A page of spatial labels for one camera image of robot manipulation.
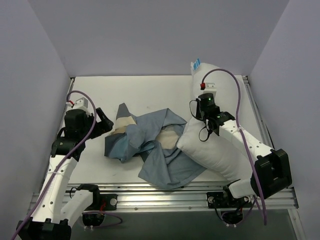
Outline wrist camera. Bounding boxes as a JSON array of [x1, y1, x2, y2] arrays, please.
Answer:
[[200, 82, 217, 97], [66, 97, 89, 111]]

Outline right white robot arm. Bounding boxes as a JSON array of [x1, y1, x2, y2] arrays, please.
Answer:
[[196, 93, 292, 207]]

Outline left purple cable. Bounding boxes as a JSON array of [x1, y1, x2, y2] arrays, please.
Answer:
[[9, 90, 124, 240]]

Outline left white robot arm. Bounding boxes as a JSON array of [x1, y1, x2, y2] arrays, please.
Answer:
[[16, 107, 114, 240]]

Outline aluminium rail frame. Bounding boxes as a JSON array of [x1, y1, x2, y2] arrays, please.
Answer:
[[26, 74, 300, 216]]

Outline white pillow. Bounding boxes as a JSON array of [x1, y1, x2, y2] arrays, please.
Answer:
[[177, 62, 252, 182]]

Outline striped blue beige pillowcase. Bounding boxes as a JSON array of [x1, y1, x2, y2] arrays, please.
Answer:
[[104, 103, 205, 190]]

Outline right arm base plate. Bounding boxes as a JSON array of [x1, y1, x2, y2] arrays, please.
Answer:
[[206, 191, 252, 209]]

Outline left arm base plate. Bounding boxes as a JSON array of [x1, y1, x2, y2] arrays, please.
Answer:
[[85, 193, 118, 211]]

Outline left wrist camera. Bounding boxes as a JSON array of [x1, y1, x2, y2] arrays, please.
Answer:
[[66, 97, 89, 111]]

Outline black looped wire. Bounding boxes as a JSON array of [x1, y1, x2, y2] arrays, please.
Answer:
[[198, 119, 213, 142]]

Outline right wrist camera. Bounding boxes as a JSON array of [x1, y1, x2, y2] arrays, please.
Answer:
[[200, 82, 217, 97]]

